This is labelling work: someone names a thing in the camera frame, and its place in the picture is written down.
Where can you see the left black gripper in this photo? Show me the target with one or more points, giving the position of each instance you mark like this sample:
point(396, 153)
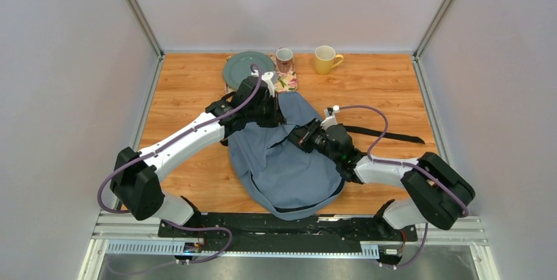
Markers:
point(278, 117)

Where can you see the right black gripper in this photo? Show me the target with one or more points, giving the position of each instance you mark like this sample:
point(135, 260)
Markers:
point(301, 136)

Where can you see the blue fabric backpack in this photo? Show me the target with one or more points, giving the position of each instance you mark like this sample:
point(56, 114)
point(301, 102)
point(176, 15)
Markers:
point(289, 183)

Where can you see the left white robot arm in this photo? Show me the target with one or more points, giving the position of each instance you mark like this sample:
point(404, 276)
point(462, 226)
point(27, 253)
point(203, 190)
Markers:
point(137, 178)

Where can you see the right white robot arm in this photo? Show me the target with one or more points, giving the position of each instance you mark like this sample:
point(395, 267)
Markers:
point(437, 193)

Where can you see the floral serving tray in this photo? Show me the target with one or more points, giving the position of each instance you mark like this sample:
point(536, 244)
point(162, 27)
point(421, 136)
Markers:
point(284, 82)

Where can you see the green ceramic plate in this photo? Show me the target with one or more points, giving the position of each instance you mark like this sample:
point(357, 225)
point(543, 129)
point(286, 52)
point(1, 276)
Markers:
point(237, 67)

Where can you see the pink patterned mug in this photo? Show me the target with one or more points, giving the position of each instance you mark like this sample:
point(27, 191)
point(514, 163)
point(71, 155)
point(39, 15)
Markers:
point(285, 60)

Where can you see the yellow ceramic mug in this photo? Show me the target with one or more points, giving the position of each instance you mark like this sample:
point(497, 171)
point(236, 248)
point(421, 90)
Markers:
point(326, 59)

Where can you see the aluminium frame rail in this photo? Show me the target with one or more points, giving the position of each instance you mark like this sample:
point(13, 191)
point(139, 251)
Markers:
point(466, 242)

